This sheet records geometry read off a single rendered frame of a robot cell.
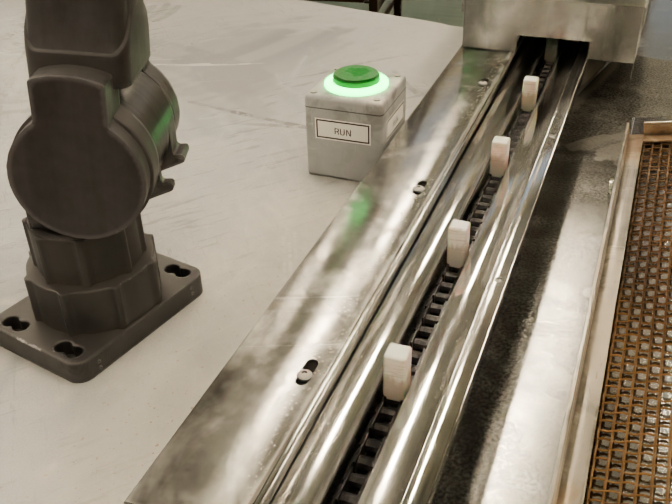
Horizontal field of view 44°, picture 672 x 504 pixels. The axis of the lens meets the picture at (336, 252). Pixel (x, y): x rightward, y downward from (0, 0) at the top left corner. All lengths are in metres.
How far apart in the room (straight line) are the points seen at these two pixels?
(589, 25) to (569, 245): 0.30
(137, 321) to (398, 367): 0.18
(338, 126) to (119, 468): 0.35
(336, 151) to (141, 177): 0.28
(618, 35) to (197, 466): 0.63
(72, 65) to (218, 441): 0.21
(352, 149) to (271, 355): 0.28
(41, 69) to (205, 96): 0.46
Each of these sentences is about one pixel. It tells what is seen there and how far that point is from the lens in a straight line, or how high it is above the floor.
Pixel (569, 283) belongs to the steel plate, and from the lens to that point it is 0.60.
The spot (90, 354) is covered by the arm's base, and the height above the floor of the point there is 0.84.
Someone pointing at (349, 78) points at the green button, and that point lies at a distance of 0.70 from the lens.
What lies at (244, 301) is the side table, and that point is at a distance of 0.58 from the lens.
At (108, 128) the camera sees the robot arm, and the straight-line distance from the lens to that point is 0.46.
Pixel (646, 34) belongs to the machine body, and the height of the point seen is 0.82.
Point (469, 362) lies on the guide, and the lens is 0.46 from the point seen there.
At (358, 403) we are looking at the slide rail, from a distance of 0.45.
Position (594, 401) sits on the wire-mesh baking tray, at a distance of 0.40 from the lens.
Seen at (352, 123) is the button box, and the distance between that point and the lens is 0.69.
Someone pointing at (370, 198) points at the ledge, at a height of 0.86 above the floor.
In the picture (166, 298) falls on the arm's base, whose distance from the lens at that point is 0.56.
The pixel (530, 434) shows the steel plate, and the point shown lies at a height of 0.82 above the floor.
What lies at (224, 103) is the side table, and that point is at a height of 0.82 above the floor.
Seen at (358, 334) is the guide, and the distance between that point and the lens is 0.48.
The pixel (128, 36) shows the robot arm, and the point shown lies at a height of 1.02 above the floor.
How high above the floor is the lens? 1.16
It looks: 33 degrees down
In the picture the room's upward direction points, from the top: 2 degrees counter-clockwise
